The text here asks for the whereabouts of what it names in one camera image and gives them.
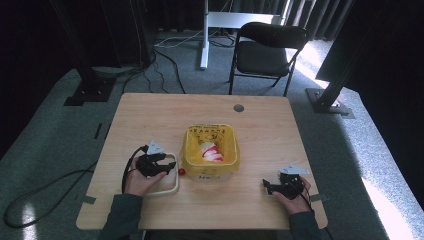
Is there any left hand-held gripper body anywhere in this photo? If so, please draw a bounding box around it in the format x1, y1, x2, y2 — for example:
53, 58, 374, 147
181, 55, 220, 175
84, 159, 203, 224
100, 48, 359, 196
134, 139, 169, 178

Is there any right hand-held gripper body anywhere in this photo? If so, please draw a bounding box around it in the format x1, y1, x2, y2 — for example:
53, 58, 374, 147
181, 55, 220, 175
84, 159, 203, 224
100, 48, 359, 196
273, 163, 312, 201

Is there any white bin ring with knobs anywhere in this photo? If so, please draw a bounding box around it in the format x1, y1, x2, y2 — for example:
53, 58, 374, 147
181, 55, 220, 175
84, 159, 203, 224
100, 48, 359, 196
146, 152, 187, 197

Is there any yellow toy pot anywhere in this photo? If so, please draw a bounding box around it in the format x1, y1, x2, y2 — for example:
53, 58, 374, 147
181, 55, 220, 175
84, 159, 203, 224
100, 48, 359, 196
179, 123, 241, 176

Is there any person's right hand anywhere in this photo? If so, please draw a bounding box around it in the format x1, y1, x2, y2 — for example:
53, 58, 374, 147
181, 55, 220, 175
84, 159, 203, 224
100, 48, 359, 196
273, 176, 313, 215

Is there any person's left hand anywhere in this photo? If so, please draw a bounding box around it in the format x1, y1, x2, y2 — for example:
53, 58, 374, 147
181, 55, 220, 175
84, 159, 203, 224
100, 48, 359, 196
123, 156, 168, 198

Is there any red and white crumpled wrapper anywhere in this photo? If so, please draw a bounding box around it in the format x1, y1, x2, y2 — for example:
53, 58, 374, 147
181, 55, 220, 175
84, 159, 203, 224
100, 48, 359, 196
199, 141, 225, 163

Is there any black metal stand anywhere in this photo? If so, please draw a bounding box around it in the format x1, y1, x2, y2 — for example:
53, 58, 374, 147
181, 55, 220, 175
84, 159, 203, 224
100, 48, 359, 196
49, 0, 116, 107
305, 49, 368, 120

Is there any black folding chair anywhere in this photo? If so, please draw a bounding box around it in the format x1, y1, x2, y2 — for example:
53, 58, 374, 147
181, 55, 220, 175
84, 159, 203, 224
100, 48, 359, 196
228, 21, 308, 98

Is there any grey curtain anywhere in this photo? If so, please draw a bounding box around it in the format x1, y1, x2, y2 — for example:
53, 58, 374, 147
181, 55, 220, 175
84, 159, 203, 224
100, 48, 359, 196
229, 0, 355, 42

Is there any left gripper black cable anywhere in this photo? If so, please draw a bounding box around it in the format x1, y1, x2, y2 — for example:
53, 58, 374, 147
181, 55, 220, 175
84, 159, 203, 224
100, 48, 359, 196
121, 144, 150, 195

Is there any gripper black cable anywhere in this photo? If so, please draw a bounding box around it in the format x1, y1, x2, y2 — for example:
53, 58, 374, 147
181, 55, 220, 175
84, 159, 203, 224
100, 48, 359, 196
299, 188, 335, 240
121, 144, 150, 195

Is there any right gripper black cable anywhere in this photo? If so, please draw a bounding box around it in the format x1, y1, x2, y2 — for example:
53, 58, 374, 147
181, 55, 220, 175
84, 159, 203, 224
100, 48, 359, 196
299, 188, 335, 240

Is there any long black floor cable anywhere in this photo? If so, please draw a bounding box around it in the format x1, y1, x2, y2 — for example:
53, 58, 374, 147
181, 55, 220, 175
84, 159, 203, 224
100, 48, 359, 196
3, 161, 99, 230

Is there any thin black floor cable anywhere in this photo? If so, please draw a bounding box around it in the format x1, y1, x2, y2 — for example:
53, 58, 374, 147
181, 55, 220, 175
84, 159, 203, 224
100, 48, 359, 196
153, 49, 187, 95

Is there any white floor cable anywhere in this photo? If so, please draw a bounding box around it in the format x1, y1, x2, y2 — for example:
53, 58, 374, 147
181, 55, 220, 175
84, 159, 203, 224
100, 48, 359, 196
154, 29, 205, 48

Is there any white desk frame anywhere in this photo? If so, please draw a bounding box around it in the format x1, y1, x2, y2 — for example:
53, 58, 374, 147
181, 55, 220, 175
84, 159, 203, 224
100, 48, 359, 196
199, 0, 291, 70

